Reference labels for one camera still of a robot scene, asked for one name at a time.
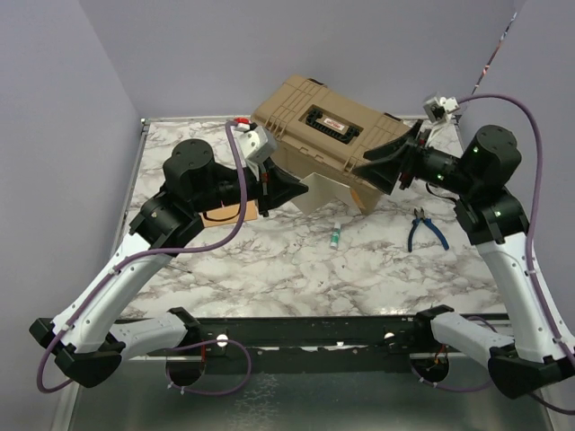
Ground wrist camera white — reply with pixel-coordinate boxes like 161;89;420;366
234;118;278;178
423;93;460;140

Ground blue handled pliers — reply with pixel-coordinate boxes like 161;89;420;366
407;207;450;252

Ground brown paper envelope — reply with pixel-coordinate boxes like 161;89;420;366
200;200;259;228

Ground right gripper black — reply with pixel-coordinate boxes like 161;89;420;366
352;119;478;196

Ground black mounting base rail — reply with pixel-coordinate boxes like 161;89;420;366
179;315;440;374

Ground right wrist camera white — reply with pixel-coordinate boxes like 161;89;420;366
423;93;460;140

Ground tan plastic tool case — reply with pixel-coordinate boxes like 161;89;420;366
251;75;409;215

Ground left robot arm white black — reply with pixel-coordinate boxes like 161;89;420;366
30;139;308;388

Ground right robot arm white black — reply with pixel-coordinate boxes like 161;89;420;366
352;123;574;399

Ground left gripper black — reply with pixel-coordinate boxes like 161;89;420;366
193;154;309;216

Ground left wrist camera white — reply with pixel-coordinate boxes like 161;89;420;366
234;118;278;178

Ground green white glue stick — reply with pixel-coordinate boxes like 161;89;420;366
330;222;341;250

